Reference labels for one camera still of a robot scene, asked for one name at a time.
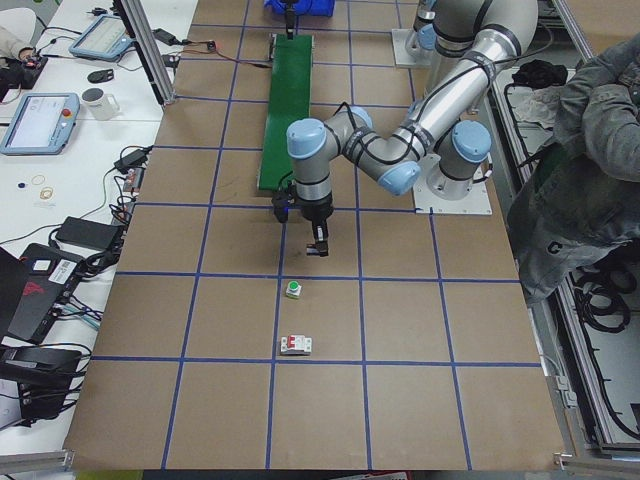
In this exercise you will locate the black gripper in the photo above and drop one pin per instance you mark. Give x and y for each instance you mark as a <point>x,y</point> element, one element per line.
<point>288,20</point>
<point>316,211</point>

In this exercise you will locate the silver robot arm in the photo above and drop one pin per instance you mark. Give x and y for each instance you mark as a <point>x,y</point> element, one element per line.
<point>424,16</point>
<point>473,41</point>

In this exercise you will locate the blue plastic bin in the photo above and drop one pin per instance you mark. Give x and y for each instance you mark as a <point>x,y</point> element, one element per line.
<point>303,7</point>

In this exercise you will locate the green conveyor belt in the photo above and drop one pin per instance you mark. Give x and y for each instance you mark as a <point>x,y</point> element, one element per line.
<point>289,101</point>

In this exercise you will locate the white red circuit breaker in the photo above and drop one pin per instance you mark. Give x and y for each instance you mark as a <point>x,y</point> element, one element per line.
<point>296,345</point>

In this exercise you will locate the white mug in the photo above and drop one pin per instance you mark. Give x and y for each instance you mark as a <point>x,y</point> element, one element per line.
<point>102,106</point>

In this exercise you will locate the black power adapter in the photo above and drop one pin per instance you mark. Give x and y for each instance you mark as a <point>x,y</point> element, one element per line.
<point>88,234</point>

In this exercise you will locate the person in grey jacket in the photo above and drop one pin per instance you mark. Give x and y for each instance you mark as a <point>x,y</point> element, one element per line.
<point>582,200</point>

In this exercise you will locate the blue teach pendant tablet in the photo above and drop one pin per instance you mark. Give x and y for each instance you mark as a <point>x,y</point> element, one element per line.
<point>41,125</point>

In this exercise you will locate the black laptop red logo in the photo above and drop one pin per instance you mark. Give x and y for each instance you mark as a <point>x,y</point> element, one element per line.
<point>33,286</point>

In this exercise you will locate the green push button switch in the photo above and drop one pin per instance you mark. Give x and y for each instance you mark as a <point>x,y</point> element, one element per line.
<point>293,289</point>

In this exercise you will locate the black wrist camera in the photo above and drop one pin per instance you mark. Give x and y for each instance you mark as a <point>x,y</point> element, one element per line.
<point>282,200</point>

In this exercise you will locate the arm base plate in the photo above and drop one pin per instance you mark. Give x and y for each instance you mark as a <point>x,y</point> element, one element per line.
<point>435,193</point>
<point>413,49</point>

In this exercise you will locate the aluminium frame post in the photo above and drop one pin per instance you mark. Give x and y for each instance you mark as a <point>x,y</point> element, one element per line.
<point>137,25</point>

